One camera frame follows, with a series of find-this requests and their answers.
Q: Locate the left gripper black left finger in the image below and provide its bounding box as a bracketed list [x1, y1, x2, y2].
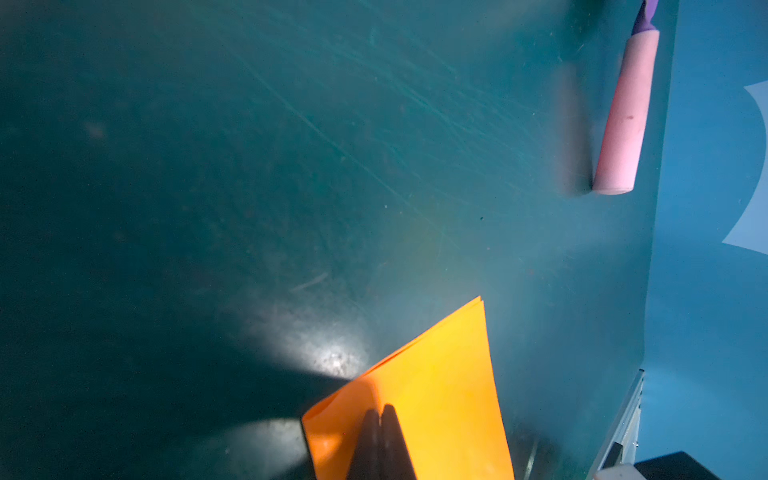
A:
[346, 409, 382, 480]

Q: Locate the purple pink spatula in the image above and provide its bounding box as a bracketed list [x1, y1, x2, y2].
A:
[592, 0, 660, 195]

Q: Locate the orange square paper sheet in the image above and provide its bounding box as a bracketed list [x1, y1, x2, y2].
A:
[301, 298, 515, 479]

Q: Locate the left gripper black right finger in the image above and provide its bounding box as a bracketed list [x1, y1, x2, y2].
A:
[379, 404, 417, 480]

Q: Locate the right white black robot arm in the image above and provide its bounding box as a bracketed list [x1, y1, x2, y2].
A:
[634, 451, 720, 480]

